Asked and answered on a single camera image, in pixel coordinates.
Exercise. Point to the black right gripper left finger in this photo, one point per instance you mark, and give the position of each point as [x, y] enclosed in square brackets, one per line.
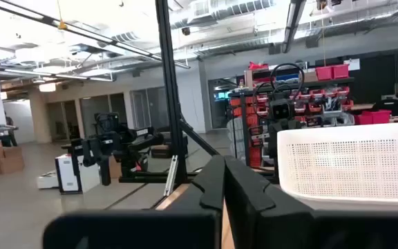
[171, 228]

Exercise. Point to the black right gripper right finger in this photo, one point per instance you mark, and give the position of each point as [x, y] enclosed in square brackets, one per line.
[271, 224]

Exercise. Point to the background black robot arm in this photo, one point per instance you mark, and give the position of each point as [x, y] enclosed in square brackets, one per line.
[123, 141]

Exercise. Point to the white perforated plastic basket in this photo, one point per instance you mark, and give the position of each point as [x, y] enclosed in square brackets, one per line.
[351, 166]

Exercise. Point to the wide red storage bin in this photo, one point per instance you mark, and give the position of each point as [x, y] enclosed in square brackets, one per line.
[375, 117]

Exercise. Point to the shelf rack with red bins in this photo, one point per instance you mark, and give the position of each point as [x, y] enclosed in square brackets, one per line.
[254, 114]

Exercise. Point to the black ceiling light fixture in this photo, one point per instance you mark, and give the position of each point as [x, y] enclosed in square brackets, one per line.
[293, 24]

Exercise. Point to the black office chair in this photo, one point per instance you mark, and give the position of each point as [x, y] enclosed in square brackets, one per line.
[394, 106]

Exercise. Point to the white black-edged cabinet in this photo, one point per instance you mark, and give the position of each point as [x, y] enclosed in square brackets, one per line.
[68, 174]

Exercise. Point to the flat white box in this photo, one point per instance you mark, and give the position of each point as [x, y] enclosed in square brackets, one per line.
[47, 180]

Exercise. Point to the long ceiling light fixture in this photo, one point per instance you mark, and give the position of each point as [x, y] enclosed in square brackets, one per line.
[81, 32]

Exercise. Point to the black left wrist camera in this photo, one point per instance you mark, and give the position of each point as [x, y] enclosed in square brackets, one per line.
[282, 110]

